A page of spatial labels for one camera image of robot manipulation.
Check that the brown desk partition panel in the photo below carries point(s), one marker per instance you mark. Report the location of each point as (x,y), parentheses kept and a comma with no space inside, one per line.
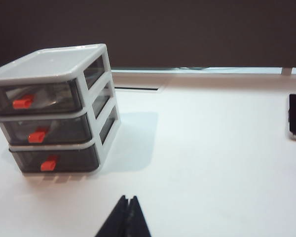
(162,29)

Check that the white plastic drawer cabinet frame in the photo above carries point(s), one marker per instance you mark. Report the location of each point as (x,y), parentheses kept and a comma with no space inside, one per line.
(51,61)

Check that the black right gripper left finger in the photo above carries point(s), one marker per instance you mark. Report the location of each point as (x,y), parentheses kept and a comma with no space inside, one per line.
(116,222)

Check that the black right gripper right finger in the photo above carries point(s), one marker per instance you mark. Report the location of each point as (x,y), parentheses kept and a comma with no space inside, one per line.
(138,222)

